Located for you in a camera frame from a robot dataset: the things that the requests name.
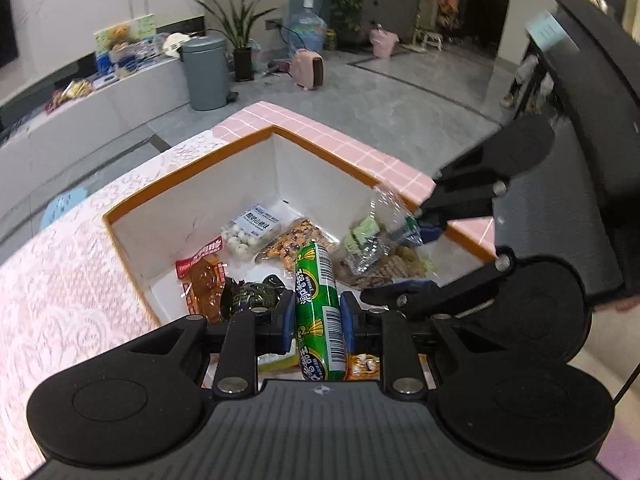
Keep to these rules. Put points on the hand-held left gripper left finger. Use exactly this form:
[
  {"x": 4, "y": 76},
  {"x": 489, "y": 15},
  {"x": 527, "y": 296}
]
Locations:
[{"x": 286, "y": 320}]

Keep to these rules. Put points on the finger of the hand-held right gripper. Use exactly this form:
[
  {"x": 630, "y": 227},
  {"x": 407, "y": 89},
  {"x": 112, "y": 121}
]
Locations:
[
  {"x": 422, "y": 286},
  {"x": 432, "y": 234}
]

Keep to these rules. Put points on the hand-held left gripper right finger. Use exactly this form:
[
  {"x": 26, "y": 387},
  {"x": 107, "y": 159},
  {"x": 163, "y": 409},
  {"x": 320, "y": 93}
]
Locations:
[{"x": 346, "y": 320}]

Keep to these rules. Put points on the green sausage stick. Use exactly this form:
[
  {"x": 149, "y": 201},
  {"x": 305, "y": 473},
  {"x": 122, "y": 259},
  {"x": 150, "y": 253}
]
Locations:
[{"x": 317, "y": 310}]

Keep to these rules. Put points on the dark green snack packet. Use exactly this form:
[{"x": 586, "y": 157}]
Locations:
[{"x": 255, "y": 295}]

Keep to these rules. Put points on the orange snack packet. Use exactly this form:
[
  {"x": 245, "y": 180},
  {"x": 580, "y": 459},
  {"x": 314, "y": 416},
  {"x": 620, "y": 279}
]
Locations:
[{"x": 362, "y": 366}]

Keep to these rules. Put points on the clear packet of green crackers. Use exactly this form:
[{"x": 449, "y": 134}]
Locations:
[{"x": 380, "y": 255}]

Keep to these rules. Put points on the clear packet of orange peanuts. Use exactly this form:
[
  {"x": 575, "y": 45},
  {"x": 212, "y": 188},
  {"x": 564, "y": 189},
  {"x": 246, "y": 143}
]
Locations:
[{"x": 295, "y": 237}]

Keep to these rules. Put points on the clear packet of white balls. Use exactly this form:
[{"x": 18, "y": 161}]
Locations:
[{"x": 240, "y": 242}]

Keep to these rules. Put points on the red-brown braised snack packet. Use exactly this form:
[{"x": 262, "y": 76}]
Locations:
[{"x": 205, "y": 280}]

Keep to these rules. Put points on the orange cardboard box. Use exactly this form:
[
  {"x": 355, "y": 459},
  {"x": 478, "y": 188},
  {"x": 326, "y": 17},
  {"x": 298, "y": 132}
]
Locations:
[{"x": 240, "y": 180}]

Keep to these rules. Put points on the pile of packaged snacks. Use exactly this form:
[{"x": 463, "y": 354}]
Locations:
[{"x": 75, "y": 89}]

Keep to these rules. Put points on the black table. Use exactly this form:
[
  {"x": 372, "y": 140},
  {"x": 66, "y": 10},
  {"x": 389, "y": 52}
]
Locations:
[{"x": 600, "y": 60}]

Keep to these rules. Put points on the light blue paper sheet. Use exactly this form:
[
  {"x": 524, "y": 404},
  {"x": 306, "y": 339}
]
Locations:
[{"x": 550, "y": 32}]

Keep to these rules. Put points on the pink bucket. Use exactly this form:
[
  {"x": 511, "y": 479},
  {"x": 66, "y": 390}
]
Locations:
[{"x": 385, "y": 45}]

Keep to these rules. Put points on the white step stool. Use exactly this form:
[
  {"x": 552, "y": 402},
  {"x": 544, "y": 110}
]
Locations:
[{"x": 430, "y": 37}]

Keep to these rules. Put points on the pink space heater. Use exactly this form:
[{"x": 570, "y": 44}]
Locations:
[{"x": 307, "y": 70}]

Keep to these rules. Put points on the white lace tablecloth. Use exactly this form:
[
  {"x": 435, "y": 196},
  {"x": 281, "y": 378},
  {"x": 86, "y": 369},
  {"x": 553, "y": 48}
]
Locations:
[{"x": 65, "y": 285}]

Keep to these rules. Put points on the blue water jug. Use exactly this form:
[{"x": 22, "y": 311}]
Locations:
[{"x": 307, "y": 30}]

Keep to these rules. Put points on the light blue cloth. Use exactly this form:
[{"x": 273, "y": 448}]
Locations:
[{"x": 62, "y": 207}]

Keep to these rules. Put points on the potted long-leaf plant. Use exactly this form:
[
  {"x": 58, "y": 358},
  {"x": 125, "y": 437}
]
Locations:
[{"x": 244, "y": 62}]

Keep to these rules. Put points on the grey pedal trash can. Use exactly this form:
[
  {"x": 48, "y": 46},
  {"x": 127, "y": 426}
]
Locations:
[{"x": 207, "y": 75}]

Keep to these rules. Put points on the grey TV console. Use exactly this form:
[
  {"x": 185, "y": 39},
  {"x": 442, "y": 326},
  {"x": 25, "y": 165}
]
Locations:
[{"x": 100, "y": 110}]

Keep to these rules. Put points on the blue and white box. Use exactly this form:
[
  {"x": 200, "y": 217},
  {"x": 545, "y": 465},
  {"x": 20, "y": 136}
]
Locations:
[{"x": 105, "y": 62}]

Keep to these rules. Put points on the brown teddy bear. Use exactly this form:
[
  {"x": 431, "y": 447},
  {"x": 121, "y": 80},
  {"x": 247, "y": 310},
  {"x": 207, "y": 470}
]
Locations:
[{"x": 120, "y": 37}]

